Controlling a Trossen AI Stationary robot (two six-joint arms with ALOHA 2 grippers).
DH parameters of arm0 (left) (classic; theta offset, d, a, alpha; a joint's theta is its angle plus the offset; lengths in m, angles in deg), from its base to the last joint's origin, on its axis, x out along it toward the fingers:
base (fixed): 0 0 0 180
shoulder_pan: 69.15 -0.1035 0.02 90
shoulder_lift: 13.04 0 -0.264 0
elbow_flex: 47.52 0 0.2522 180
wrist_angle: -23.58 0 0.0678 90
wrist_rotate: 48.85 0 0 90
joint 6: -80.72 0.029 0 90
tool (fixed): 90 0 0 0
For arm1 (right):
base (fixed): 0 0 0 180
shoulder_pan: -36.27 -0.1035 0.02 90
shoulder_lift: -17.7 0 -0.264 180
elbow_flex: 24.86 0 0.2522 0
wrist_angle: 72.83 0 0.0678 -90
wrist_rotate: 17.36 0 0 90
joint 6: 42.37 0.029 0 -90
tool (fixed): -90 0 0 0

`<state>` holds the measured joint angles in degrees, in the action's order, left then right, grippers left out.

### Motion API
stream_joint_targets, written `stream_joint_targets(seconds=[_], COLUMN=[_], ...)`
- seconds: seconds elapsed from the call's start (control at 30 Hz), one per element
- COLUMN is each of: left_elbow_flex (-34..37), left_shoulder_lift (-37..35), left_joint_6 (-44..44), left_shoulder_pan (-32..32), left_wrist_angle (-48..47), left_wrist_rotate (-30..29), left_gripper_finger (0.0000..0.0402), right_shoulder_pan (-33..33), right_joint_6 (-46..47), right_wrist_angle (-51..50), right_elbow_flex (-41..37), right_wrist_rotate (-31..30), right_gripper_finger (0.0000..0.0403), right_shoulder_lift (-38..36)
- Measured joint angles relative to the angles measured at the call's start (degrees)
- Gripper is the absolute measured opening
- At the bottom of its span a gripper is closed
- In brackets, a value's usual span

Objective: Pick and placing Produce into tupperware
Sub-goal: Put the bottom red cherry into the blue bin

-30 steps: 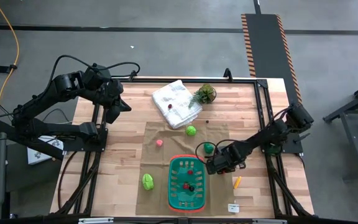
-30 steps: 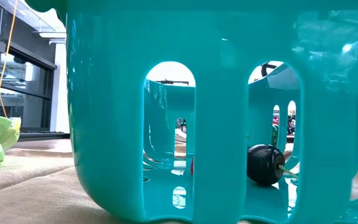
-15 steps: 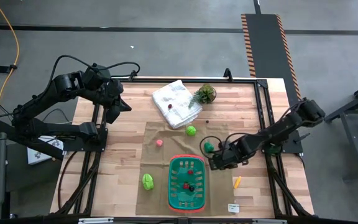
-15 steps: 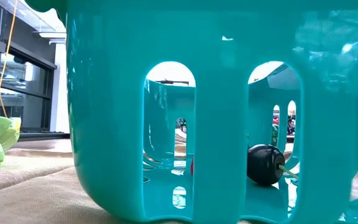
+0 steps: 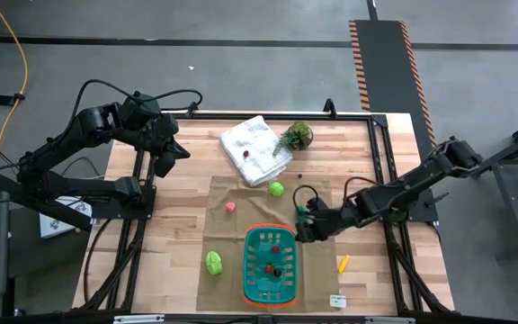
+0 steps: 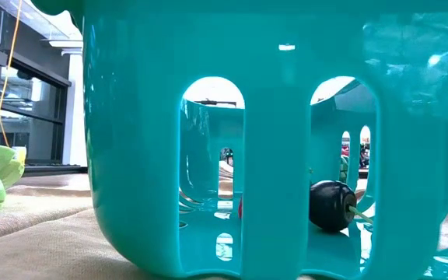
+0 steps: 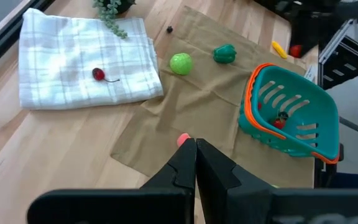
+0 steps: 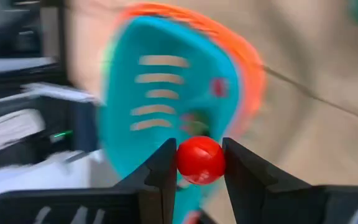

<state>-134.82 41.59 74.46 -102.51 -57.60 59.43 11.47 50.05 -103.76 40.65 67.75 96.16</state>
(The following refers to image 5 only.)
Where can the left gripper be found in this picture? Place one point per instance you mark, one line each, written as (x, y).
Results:
(164, 130)

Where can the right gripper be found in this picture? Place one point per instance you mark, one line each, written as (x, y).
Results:
(322, 220)

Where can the dark green toy pepper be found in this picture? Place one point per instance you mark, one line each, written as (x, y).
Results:
(302, 212)

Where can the light green toy apple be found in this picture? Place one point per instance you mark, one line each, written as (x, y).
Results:
(276, 189)

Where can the yellow toy corn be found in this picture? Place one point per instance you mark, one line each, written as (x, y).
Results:
(343, 264)

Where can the pink toy peach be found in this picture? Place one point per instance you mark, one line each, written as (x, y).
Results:
(230, 206)

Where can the light green sliced toy vegetable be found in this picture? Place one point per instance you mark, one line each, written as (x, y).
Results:
(213, 263)

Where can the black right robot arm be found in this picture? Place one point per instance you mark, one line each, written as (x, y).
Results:
(398, 193)

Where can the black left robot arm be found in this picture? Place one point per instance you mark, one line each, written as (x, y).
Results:
(83, 123)

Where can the white folded towel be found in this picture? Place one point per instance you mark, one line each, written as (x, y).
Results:
(263, 166)

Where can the potted succulent plant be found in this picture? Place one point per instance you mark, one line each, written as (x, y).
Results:
(297, 136)

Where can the white label card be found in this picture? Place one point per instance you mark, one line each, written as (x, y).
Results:
(338, 300)

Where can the brown paper mat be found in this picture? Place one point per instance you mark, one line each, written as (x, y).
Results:
(223, 292)

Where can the black clamp lever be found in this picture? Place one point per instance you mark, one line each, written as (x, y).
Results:
(436, 199)

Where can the silver aluminium bar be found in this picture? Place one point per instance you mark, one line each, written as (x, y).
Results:
(389, 321)
(137, 319)

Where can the white cardboard box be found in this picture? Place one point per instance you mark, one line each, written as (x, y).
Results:
(61, 222)

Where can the black mat with striped edges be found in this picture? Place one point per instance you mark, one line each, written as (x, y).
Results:
(385, 67)

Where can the grey metal stand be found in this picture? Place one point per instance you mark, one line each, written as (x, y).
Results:
(514, 207)

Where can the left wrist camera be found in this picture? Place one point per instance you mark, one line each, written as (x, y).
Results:
(164, 162)

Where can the black metal table frame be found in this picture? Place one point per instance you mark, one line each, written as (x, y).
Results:
(263, 116)

